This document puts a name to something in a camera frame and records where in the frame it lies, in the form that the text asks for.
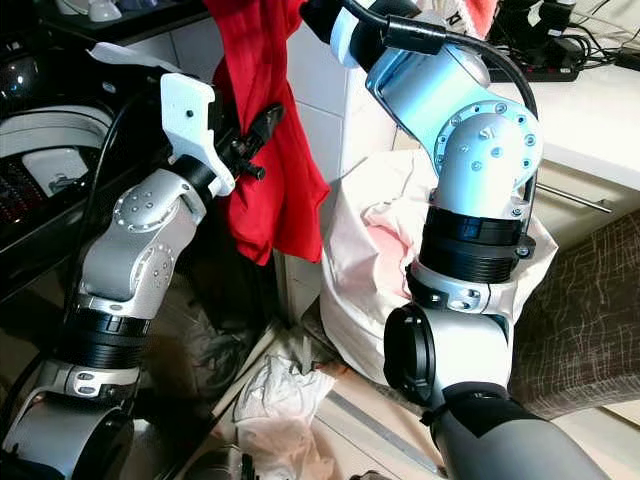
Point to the red cloth garment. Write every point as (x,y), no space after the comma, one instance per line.
(255,60)

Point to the beige cabinet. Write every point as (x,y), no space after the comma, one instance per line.
(610,190)

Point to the grey cloth under bag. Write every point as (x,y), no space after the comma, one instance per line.
(325,345)

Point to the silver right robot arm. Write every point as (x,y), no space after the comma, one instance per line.
(485,160)

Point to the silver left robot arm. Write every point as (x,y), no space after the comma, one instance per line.
(130,260)

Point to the red white patterned item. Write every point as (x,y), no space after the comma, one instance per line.
(475,12)

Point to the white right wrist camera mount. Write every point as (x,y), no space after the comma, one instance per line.
(348,42)

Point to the black power adapter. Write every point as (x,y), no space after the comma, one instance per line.
(550,20)

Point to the grey patterned fabric seat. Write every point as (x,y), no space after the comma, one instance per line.
(580,320)

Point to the white crumpled cloth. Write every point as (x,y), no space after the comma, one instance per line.
(280,400)

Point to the white paper sheet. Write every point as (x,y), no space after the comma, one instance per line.
(135,57)

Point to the white fabric laundry bag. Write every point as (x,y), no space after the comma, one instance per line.
(360,320)

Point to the white plastic item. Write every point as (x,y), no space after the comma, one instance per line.
(100,10)

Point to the pale pink crumpled cloth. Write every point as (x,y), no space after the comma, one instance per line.
(390,250)

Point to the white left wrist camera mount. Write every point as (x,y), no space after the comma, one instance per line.
(188,110)

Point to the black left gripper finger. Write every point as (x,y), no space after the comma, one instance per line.
(268,122)

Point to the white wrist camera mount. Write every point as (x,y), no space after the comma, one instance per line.
(188,110)
(348,42)

